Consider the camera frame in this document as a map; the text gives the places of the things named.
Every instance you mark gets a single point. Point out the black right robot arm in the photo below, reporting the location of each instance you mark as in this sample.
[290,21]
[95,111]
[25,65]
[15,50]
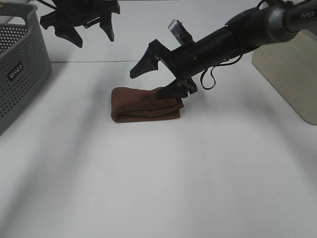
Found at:
[280,22]

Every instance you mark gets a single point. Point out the beige storage box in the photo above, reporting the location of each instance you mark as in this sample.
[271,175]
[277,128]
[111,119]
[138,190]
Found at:
[291,68]

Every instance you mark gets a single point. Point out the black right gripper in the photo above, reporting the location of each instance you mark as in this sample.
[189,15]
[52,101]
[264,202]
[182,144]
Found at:
[187,61]

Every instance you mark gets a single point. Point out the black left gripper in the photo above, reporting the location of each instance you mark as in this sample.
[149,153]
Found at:
[68,14]

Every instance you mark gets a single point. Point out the brown towel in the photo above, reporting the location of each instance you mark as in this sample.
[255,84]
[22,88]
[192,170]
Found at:
[136,105]

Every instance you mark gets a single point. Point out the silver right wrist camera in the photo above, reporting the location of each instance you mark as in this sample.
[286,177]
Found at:
[180,33]

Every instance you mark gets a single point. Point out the grey perforated plastic basket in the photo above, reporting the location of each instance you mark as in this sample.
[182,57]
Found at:
[24,62]

